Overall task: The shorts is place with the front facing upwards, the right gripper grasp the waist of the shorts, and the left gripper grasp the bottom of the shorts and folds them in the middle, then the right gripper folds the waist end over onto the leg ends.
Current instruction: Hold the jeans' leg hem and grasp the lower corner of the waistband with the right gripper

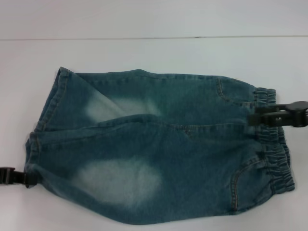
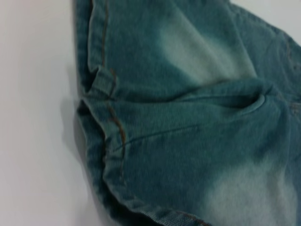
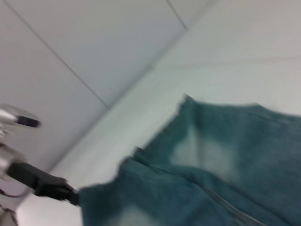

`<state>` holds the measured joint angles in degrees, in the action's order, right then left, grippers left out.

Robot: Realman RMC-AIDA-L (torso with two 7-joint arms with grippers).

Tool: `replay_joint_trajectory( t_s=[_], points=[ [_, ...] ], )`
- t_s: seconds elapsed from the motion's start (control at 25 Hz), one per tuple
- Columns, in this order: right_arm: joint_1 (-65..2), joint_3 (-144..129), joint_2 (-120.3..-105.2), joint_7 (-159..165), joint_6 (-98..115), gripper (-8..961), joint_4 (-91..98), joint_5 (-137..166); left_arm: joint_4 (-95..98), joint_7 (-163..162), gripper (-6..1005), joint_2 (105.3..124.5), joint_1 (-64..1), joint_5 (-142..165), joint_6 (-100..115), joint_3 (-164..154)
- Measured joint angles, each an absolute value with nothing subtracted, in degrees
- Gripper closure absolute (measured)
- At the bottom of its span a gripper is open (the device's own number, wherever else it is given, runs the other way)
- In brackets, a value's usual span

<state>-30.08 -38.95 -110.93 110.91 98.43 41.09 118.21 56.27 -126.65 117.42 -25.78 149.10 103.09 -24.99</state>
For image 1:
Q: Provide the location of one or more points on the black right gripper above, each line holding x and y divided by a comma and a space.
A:
298, 114

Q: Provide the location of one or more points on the blue denim shorts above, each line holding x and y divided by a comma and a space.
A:
156, 144

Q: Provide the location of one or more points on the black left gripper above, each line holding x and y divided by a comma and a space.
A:
6, 175

